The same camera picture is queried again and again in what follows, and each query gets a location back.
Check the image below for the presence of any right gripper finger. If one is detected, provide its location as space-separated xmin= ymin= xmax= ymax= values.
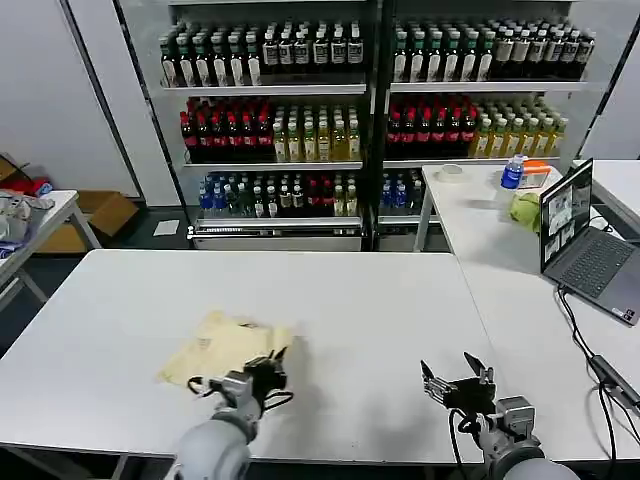
xmin=463 ymin=351 xmax=496 ymax=386
xmin=420 ymin=359 xmax=452 ymax=406

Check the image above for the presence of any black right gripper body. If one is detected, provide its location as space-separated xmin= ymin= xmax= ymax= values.
xmin=441 ymin=376 xmax=498 ymax=417

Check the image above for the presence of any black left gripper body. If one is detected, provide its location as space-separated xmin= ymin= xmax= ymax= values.
xmin=243 ymin=360 xmax=290 ymax=402

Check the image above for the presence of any pale yellow shirt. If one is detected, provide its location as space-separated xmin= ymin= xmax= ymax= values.
xmin=155 ymin=309 xmax=308 ymax=389

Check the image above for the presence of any black power adapter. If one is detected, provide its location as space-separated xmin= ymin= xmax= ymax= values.
xmin=586 ymin=354 xmax=640 ymax=407

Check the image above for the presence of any grey open laptop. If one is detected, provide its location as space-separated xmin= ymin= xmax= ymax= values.
xmin=540 ymin=157 xmax=640 ymax=328

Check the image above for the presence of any white table with legs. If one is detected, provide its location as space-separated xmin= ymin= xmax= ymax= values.
xmin=413 ymin=163 xmax=576 ymax=274

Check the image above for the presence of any green crumpled cloth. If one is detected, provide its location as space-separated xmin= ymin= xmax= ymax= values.
xmin=509 ymin=191 xmax=544 ymax=234

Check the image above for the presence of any clear blue-label water bottle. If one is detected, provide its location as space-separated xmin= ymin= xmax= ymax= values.
xmin=496 ymin=153 xmax=526 ymax=224

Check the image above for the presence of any clear box with orange rim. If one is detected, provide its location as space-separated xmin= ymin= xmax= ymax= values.
xmin=520 ymin=159 xmax=553 ymax=190

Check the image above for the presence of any brown cardboard box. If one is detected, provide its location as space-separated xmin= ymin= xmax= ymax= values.
xmin=35 ymin=190 xmax=140 ymax=254

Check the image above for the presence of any white desk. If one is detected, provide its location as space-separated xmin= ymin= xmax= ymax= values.
xmin=572 ymin=158 xmax=640 ymax=236

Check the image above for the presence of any white side table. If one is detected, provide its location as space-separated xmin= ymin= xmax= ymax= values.
xmin=0 ymin=188 xmax=103 ymax=314

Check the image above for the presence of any grey clothes pile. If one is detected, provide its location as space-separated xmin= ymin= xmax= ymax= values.
xmin=0 ymin=189 xmax=56 ymax=251

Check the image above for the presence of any red bag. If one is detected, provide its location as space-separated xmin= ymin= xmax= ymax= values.
xmin=0 ymin=175 xmax=54 ymax=198

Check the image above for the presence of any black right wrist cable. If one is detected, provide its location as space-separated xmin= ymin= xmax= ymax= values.
xmin=447 ymin=407 xmax=484 ymax=469

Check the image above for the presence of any black laptop cable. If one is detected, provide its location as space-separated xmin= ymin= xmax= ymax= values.
xmin=556 ymin=285 xmax=640 ymax=464

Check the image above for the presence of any bottle shelf with dark frame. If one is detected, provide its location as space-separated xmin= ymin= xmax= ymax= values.
xmin=378 ymin=0 xmax=599 ymax=253
xmin=113 ymin=0 xmax=382 ymax=253

